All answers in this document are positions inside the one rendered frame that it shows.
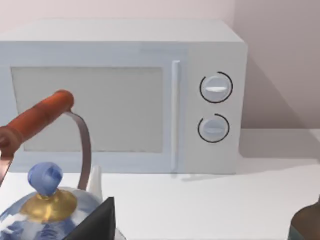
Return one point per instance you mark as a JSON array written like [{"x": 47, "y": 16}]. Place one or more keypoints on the small microwave knob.
[{"x": 213, "y": 128}]

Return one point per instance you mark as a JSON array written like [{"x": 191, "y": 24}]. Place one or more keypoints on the large microwave knob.
[{"x": 216, "y": 86}]

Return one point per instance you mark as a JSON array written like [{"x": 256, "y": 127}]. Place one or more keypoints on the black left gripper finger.
[{"x": 100, "y": 222}]

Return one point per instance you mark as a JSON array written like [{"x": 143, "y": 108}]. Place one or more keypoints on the microwave door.
[{"x": 95, "y": 110}]

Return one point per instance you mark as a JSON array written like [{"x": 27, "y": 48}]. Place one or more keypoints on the pale microwave oven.
[{"x": 140, "y": 100}]

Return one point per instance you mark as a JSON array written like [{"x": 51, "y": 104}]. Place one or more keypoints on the dark brown bottle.
[{"x": 306, "y": 222}]

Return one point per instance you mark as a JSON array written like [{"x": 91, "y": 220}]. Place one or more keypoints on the blue and white teapot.
[{"x": 47, "y": 207}]

